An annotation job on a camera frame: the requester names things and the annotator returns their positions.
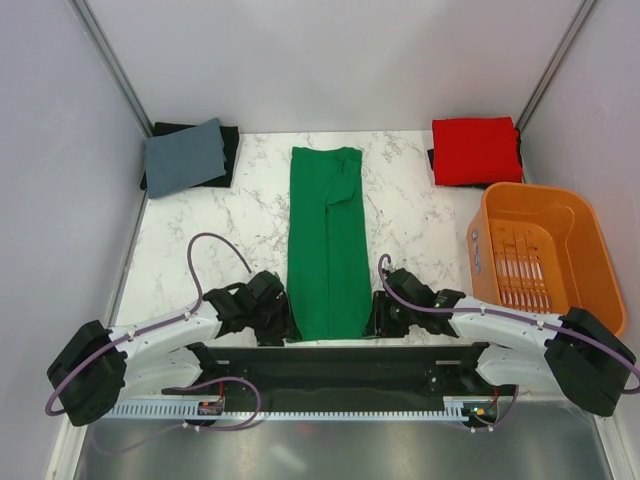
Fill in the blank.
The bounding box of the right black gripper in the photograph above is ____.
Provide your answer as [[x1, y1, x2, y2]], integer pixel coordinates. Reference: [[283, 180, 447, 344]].
[[362, 290, 418, 338]]

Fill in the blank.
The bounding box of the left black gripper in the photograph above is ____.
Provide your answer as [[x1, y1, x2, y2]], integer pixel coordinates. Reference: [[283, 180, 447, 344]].
[[248, 293, 301, 346]]

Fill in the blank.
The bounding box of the green polo shirt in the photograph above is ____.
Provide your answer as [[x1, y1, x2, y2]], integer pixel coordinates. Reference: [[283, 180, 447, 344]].
[[287, 147, 372, 341]]

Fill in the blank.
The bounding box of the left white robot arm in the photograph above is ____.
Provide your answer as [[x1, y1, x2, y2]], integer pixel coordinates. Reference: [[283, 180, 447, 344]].
[[46, 283, 301, 427]]

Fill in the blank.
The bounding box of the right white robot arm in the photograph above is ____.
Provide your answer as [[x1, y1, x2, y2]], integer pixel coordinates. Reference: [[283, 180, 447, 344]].
[[364, 289, 639, 417]]

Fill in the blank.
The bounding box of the orange plastic basket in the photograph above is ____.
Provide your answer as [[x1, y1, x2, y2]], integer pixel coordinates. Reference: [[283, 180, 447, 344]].
[[467, 183, 627, 336]]

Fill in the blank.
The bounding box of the folded red shirt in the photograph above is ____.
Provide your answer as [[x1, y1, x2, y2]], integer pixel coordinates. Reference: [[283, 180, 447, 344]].
[[431, 115, 525, 187]]

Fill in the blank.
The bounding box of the folded grey-blue shirt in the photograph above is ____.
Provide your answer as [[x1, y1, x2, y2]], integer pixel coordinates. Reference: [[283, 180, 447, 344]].
[[143, 117, 227, 200]]

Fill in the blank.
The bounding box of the folded black shirt left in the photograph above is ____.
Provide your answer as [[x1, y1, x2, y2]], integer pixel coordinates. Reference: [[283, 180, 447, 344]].
[[139, 121, 241, 191]]

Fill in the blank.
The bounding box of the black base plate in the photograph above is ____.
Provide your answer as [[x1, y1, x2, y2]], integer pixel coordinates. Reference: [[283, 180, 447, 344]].
[[190, 345, 515, 411]]

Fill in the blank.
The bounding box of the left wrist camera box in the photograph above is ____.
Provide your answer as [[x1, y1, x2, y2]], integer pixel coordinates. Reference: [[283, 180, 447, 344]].
[[246, 270, 284, 302]]

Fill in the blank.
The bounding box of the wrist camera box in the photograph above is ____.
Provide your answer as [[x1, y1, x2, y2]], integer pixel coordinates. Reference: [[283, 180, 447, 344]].
[[246, 270, 284, 302], [386, 268, 435, 306]]

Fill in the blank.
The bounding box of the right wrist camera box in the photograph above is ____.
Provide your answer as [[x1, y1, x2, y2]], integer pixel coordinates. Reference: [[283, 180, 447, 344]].
[[386, 268, 435, 306]]

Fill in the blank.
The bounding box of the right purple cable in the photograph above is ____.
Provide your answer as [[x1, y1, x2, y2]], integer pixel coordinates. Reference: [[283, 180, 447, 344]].
[[377, 253, 640, 434]]

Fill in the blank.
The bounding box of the white slotted cable duct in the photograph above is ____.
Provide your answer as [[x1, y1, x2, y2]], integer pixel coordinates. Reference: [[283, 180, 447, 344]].
[[104, 398, 483, 422]]

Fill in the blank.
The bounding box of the left aluminium corner post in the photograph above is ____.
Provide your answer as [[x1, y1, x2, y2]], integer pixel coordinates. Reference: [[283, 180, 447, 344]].
[[68, 0, 152, 137]]

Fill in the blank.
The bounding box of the aluminium corner post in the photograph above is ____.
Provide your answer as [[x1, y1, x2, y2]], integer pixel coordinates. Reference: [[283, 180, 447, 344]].
[[516, 0, 600, 132], [68, 0, 152, 137]]

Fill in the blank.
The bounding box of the right aluminium corner post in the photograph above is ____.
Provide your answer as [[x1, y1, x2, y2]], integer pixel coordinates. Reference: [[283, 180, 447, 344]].
[[516, 0, 600, 132]]

